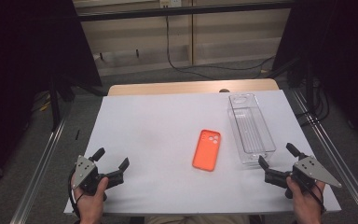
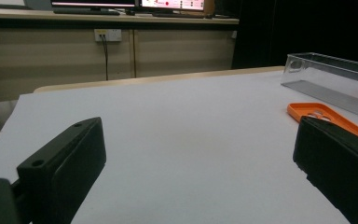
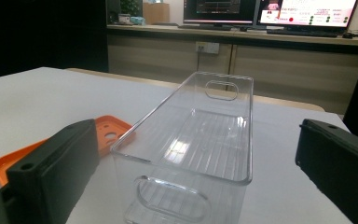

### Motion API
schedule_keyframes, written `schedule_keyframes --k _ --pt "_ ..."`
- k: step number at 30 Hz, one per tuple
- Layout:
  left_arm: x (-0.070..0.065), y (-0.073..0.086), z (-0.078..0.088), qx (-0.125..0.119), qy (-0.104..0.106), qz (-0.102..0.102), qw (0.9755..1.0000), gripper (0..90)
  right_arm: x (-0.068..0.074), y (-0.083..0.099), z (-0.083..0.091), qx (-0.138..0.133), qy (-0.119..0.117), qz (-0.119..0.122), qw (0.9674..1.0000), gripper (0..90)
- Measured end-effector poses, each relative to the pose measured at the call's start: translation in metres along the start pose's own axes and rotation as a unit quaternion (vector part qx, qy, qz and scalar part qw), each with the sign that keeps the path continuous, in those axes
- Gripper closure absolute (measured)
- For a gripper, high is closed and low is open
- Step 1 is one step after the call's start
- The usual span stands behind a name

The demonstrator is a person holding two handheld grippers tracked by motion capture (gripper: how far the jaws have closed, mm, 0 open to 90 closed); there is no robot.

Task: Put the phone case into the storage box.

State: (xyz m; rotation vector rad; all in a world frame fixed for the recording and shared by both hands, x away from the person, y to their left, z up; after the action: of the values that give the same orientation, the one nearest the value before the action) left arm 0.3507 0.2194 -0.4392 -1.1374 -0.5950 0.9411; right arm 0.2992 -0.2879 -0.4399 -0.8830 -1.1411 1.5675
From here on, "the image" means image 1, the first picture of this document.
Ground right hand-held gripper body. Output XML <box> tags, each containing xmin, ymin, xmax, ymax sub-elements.
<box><xmin>264</xmin><ymin>155</ymin><xmax>343</xmax><ymax>200</ymax></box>

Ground black power cable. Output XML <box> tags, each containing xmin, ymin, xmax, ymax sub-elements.
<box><xmin>165</xmin><ymin>14</ymin><xmax>276</xmax><ymax>80</ymax></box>

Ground person's left hand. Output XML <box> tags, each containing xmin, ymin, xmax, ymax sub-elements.
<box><xmin>70</xmin><ymin>176</ymin><xmax>110</xmax><ymax>224</ymax></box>

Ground black curtain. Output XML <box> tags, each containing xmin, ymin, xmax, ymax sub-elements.
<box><xmin>0</xmin><ymin>0</ymin><xmax>103</xmax><ymax>194</ymax></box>
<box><xmin>271</xmin><ymin>0</ymin><xmax>358</xmax><ymax>150</ymax></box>

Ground person's right hand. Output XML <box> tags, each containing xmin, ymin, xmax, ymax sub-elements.
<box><xmin>285</xmin><ymin>175</ymin><xmax>326</xmax><ymax>224</ymax></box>

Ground aluminium rail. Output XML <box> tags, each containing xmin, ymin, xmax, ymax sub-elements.
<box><xmin>290</xmin><ymin>89</ymin><xmax>358</xmax><ymax>224</ymax></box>
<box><xmin>9</xmin><ymin>118</ymin><xmax>68</xmax><ymax>224</ymax></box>

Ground white wall socket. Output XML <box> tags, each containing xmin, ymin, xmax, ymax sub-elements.
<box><xmin>159</xmin><ymin>0</ymin><xmax>183</xmax><ymax>9</ymax></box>

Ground white table mat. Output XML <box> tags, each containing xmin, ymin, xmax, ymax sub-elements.
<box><xmin>63</xmin><ymin>90</ymin><xmax>342</xmax><ymax>216</ymax></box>

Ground black stand pole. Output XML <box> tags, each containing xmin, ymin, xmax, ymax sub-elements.
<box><xmin>48</xmin><ymin>74</ymin><xmax>62</xmax><ymax>133</ymax></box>

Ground clear plastic box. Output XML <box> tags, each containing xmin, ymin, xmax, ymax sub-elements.
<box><xmin>227</xmin><ymin>92</ymin><xmax>277</xmax><ymax>165</ymax></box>

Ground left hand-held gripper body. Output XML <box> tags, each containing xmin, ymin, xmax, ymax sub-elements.
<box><xmin>73</xmin><ymin>154</ymin><xmax>125</xmax><ymax>196</ymax></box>

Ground orange phone case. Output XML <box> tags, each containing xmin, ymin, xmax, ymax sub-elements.
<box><xmin>191</xmin><ymin>129</ymin><xmax>222</xmax><ymax>173</ymax></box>

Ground black floor cables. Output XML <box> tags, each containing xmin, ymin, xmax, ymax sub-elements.
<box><xmin>294</xmin><ymin>77</ymin><xmax>332</xmax><ymax>127</ymax></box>

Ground wooden table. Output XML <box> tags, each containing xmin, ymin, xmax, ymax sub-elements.
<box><xmin>107</xmin><ymin>77</ymin><xmax>280</xmax><ymax>97</ymax></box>

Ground black horizontal bar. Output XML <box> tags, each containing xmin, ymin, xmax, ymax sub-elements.
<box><xmin>76</xmin><ymin>1</ymin><xmax>295</xmax><ymax>22</ymax></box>

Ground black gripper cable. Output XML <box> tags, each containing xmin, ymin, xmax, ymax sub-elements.
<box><xmin>294</xmin><ymin>175</ymin><xmax>326</xmax><ymax>214</ymax></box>
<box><xmin>67</xmin><ymin>167</ymin><xmax>86</xmax><ymax>219</ymax></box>

